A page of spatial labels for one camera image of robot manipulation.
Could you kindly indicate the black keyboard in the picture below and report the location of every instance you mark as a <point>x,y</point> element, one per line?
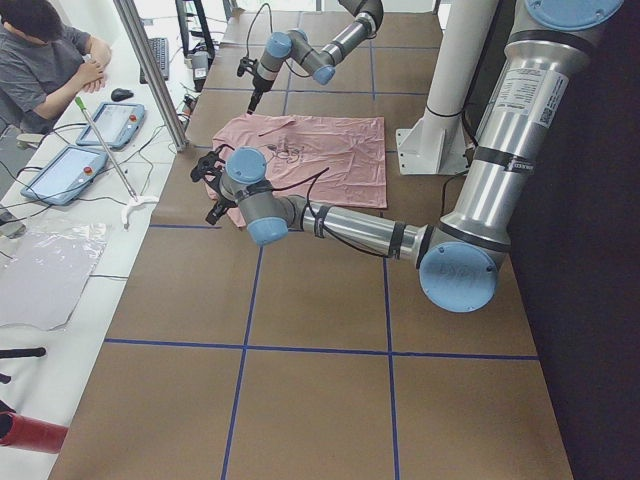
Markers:
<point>160,49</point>

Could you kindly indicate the metal rod green tip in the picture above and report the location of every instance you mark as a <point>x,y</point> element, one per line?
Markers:
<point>104,145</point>

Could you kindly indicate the black stand leg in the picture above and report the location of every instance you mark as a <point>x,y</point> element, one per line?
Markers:
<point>36,352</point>

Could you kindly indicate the seated person grey shirt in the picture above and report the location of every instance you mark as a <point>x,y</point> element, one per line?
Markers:
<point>45,64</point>

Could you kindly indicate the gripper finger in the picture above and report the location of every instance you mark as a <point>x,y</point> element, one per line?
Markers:
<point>219,210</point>
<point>254,101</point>
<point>208,168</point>

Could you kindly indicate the red cylinder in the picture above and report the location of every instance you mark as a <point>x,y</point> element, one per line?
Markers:
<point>31,434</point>

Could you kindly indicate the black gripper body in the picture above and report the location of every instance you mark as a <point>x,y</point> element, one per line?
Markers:
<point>259,85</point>
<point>223,198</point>

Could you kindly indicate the far blue teach pendant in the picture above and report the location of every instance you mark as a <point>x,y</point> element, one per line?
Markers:
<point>118,123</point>

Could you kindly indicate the blue teach pendant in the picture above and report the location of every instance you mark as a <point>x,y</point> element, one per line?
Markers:
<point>65,176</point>
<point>118,123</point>

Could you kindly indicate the clear plastic bag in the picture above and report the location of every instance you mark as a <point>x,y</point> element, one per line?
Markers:
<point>43,280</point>

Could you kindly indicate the pink Snoopy t-shirt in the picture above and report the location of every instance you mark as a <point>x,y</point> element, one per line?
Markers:
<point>348,152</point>

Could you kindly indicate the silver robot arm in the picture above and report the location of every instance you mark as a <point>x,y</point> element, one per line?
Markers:
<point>457,259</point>
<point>318,64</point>

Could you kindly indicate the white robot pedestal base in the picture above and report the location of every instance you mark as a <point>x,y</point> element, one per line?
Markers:
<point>435,145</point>

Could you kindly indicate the aluminium frame post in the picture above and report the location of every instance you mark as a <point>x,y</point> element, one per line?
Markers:
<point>133,27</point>

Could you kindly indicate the near blue teach pendant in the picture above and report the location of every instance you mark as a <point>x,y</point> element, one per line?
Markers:
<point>65,176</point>

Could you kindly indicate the black computer mouse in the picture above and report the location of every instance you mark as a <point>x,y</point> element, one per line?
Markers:
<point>120,94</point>

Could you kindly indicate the white hook tool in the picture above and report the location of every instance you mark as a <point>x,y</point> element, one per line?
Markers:
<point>132,204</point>

